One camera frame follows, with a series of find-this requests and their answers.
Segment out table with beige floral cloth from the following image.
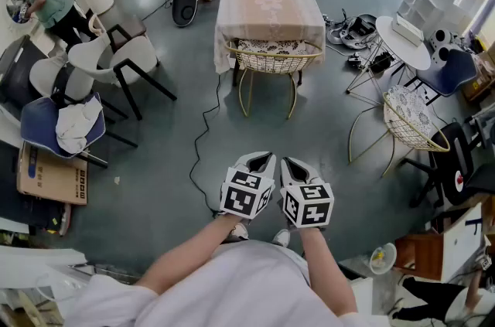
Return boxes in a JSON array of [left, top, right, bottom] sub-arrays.
[[213, 0, 327, 87]]

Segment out brown wooden crate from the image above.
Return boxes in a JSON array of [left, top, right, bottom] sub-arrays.
[[394, 201, 486, 284]]

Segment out panda plush toy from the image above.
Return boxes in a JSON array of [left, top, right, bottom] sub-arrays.
[[429, 29, 465, 68]]

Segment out white plastic bowl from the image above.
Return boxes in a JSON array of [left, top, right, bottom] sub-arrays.
[[368, 241, 398, 277]]

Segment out black flat monitor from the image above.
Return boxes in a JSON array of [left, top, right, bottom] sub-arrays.
[[0, 34, 48, 107]]

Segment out white crumpled cloth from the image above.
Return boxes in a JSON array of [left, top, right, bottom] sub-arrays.
[[55, 97, 104, 155]]

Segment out round wall mirror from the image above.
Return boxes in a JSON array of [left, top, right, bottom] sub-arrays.
[[5, 0, 32, 26]]

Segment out person's white shirt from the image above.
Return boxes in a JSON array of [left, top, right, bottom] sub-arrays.
[[63, 240, 392, 327]]

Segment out white shell chair black legs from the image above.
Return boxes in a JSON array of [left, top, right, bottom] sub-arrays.
[[29, 56, 129, 121], [67, 32, 179, 121]]

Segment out floral seat cushion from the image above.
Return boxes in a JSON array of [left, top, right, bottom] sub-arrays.
[[236, 39, 309, 58], [385, 85, 432, 139]]

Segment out black office chair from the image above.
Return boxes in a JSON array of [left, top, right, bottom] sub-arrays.
[[398, 121, 495, 209]]

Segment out grey open hard case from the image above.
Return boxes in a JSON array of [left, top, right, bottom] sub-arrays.
[[326, 13, 379, 50]]

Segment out person's right white shoe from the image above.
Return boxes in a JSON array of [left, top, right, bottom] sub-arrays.
[[271, 229, 292, 248]]

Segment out brown seat wooden chair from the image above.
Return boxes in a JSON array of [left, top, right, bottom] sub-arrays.
[[87, 12, 149, 54]]

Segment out brown cardboard box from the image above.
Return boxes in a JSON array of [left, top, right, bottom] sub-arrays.
[[15, 141, 90, 207]]

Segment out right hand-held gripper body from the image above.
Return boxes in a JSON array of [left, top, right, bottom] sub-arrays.
[[279, 182, 335, 230]]

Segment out person's left forearm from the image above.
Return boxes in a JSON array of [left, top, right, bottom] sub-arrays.
[[135, 212, 244, 296]]

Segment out white round side table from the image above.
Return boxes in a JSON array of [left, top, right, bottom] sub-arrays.
[[345, 15, 432, 107]]

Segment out white rectangular box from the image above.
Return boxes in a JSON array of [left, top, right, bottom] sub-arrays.
[[391, 13, 425, 47]]

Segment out person's right forearm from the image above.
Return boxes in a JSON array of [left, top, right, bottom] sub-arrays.
[[297, 227, 359, 317]]

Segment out person's white shoe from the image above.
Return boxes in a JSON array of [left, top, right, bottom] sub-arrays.
[[271, 229, 292, 248], [227, 223, 250, 243]]

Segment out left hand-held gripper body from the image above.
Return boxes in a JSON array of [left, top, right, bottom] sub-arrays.
[[219, 166, 277, 220]]

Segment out person's left white shoe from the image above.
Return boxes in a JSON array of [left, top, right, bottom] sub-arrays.
[[227, 223, 250, 243]]

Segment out blue padded chair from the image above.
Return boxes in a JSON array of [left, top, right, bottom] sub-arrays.
[[19, 92, 139, 169], [404, 49, 479, 107]]

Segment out black floor devices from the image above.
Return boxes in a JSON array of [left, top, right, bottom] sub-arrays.
[[346, 50, 396, 75]]

